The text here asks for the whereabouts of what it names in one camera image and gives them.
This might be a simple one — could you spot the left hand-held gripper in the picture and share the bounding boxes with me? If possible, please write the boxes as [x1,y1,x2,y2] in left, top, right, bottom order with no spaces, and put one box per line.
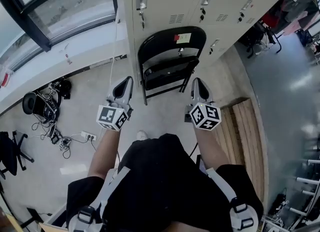
[96,76,135,132]

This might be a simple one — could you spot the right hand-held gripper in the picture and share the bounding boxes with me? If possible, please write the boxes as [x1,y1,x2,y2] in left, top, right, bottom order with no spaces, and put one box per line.
[184,77,223,132]

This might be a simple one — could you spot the person's right forearm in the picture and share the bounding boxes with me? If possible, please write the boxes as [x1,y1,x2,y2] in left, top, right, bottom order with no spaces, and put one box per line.
[194,125,231,176]

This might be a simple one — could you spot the person's left forearm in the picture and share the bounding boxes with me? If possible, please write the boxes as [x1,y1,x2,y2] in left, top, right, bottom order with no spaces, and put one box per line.
[86,127,121,181]

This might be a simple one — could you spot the black office chair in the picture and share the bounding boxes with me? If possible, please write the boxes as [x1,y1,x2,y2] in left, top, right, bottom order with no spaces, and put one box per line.
[0,130,35,180]

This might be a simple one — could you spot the person's white shoe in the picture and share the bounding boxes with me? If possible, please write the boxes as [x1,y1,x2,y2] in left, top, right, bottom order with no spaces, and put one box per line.
[136,130,149,142]

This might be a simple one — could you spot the pale yellow paper note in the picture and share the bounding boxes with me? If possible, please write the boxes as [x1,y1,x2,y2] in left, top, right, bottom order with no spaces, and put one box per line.
[174,32,192,44]

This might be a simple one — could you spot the white power strip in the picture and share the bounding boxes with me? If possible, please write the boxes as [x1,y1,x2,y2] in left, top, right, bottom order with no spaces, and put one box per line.
[80,130,97,142]

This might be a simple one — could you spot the small black pouch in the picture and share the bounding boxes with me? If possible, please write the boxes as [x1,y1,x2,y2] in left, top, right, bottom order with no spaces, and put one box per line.
[58,78,73,100]

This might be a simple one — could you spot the white windowsill counter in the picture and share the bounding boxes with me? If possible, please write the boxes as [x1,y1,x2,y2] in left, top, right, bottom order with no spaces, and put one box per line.
[0,17,130,117]

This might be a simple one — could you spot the wooden floor platform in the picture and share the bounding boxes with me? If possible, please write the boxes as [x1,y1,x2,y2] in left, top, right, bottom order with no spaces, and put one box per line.
[213,97,270,217]

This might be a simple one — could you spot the person's black shirt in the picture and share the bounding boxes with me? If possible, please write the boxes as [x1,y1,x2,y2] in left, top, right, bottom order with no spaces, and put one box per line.
[66,132,265,232]

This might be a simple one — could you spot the black round bin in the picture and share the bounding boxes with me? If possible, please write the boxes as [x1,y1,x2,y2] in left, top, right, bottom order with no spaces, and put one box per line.
[21,91,41,116]

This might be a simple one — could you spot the grey metal locker cabinet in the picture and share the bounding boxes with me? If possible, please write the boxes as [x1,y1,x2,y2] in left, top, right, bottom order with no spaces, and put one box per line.
[123,0,306,83]

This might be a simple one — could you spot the large black-framed window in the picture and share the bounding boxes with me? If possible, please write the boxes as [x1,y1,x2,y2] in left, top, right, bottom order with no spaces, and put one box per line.
[0,0,119,73]

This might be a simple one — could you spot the coat rack with clothes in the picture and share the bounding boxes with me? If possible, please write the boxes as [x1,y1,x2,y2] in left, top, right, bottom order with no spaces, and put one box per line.
[237,0,320,59]

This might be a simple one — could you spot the clear water bottle red label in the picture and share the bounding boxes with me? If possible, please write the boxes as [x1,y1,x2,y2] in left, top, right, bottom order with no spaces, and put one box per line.
[0,64,13,89]

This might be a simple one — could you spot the white metal rack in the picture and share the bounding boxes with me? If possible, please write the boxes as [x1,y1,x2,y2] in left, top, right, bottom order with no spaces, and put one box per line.
[262,150,320,232]

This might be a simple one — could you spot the wooden table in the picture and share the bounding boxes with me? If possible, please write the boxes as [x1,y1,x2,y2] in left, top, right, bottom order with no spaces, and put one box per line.
[0,207,23,232]

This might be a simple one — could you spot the thin white hanging cable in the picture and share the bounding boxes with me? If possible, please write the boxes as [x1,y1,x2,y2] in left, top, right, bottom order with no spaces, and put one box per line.
[109,19,121,87]

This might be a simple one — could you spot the tangle of cables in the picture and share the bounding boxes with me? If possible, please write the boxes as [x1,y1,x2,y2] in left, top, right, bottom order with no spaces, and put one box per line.
[31,82,98,159]

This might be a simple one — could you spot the white harness straps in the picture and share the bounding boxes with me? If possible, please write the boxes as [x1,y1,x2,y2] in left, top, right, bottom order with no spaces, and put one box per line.
[67,166,260,232]

